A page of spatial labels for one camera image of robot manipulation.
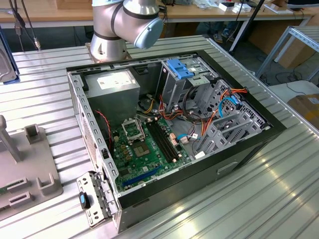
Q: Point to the small white box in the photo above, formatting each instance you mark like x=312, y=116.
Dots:
x=243, y=9

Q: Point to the white side table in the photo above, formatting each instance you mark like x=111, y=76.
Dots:
x=299, y=87

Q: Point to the green RAM stick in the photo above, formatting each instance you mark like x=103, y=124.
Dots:
x=2, y=191

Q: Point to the black RAM slot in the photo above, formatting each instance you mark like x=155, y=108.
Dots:
x=158, y=140
x=168, y=140
x=164, y=140
x=161, y=140

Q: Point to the black open PC case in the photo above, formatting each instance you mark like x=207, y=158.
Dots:
x=199, y=179

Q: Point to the blue expansion slot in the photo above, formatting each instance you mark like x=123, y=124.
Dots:
x=142, y=177

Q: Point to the black tripod leg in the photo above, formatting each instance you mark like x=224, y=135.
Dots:
x=245, y=27

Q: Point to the grey parts rack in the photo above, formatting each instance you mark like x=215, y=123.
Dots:
x=32, y=159

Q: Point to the cardboard box with yellow tape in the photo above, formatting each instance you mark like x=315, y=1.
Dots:
x=306, y=109

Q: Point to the silver power supply unit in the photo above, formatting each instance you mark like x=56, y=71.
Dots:
x=112, y=99

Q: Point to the small cardboard box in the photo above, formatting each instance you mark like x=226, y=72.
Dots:
x=74, y=4

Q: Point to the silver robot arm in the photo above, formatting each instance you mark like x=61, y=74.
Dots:
x=107, y=47

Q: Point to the green motherboard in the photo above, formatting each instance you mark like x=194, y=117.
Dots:
x=157, y=164

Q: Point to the silver hinged slot bracket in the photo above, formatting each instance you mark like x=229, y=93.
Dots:
x=86, y=184

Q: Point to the wooden desk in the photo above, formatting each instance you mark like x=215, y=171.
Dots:
x=199, y=12
x=49, y=15

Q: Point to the large cardboard box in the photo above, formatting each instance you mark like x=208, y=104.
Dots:
x=264, y=37

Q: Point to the blue plastic drive latch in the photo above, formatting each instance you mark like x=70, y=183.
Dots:
x=180, y=71

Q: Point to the white box with black item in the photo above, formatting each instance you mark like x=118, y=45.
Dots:
x=225, y=8

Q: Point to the black blue bracket latch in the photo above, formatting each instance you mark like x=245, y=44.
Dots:
x=82, y=200

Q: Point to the grey metal shelf frame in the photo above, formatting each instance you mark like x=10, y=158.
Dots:
x=302, y=37

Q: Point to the grey optical drive cage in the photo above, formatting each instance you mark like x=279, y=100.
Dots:
x=174, y=92

